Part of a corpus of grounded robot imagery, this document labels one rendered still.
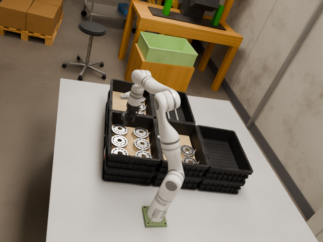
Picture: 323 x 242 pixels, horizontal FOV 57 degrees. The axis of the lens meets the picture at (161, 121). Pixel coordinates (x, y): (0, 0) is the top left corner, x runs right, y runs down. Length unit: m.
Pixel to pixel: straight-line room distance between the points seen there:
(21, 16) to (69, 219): 3.38
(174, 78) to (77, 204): 2.27
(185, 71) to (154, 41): 0.54
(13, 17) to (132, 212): 3.47
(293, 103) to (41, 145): 2.68
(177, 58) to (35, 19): 2.06
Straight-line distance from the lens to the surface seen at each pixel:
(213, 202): 1.97
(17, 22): 4.63
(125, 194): 1.79
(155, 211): 1.63
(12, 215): 2.51
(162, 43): 3.80
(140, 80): 1.53
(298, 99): 3.62
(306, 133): 3.49
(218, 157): 2.08
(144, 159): 1.68
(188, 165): 1.77
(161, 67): 3.47
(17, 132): 3.11
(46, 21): 4.53
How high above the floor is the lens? 2.08
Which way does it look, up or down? 35 degrees down
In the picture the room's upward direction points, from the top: 20 degrees clockwise
